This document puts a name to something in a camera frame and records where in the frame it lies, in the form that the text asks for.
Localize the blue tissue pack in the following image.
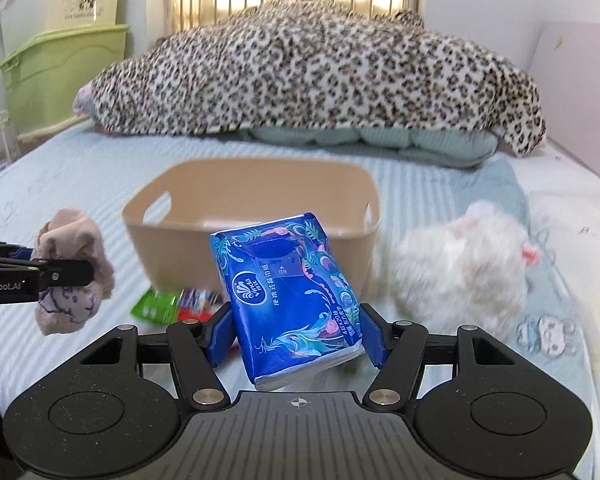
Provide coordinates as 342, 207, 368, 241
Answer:
210, 212, 364, 391

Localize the beige printed sock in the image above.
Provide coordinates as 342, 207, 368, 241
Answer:
33, 208, 114, 336

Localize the red snack wrapper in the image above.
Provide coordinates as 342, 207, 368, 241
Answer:
176, 289, 223, 323

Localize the white fluffy plush toy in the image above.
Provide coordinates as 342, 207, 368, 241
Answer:
388, 200, 541, 339

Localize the beige plastic storage basket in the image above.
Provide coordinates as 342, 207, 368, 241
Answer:
122, 158, 380, 292

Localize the light blue cartoon blanket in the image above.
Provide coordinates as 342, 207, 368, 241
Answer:
471, 156, 596, 476

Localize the green plastic storage box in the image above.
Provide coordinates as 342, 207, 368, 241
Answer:
0, 24, 129, 136

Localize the light green quilted pillow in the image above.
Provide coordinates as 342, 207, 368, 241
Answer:
240, 127, 498, 169

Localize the leopard print blanket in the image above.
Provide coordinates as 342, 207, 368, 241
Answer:
73, 1, 546, 157

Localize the pink padded headboard panel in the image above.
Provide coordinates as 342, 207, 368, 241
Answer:
530, 22, 600, 177

